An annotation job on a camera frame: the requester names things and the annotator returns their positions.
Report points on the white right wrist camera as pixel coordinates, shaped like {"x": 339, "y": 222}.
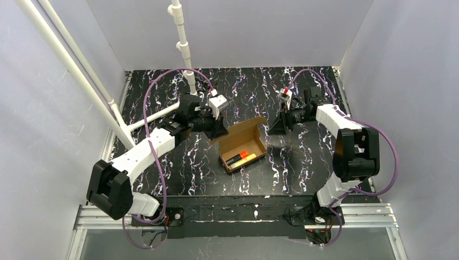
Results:
{"x": 285, "y": 96}

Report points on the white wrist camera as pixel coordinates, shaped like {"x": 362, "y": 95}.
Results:
{"x": 217, "y": 103}
{"x": 285, "y": 96}

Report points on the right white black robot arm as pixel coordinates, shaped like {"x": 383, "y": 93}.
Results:
{"x": 356, "y": 155}

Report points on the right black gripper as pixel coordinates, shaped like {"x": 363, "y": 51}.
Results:
{"x": 283, "y": 119}

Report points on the brown cardboard box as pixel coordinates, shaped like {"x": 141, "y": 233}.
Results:
{"x": 243, "y": 136}

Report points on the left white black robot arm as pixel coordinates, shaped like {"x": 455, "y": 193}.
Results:
{"x": 111, "y": 184}

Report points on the white PVC pipe frame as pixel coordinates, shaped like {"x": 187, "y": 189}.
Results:
{"x": 73, "y": 34}

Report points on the aluminium rail frame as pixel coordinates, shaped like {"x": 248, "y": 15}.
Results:
{"x": 238, "y": 216}

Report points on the orange black marker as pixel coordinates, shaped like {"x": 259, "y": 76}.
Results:
{"x": 237, "y": 158}

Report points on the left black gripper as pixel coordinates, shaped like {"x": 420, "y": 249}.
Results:
{"x": 218, "y": 127}

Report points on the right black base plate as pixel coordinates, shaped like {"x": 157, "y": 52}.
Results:
{"x": 308, "y": 215}

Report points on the yellow marker pen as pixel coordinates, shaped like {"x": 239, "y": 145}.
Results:
{"x": 243, "y": 161}

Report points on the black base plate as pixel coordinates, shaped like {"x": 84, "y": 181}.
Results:
{"x": 308, "y": 215}
{"x": 174, "y": 216}

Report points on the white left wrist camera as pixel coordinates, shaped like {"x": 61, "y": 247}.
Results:
{"x": 217, "y": 103}

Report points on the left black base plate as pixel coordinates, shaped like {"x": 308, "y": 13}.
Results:
{"x": 174, "y": 216}

